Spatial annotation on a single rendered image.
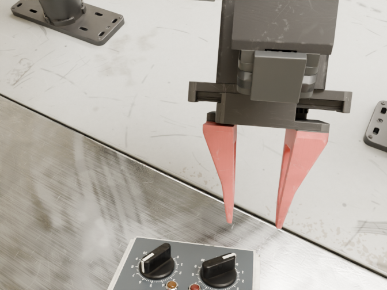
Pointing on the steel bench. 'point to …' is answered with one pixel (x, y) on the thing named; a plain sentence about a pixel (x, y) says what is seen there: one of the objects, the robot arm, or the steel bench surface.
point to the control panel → (182, 266)
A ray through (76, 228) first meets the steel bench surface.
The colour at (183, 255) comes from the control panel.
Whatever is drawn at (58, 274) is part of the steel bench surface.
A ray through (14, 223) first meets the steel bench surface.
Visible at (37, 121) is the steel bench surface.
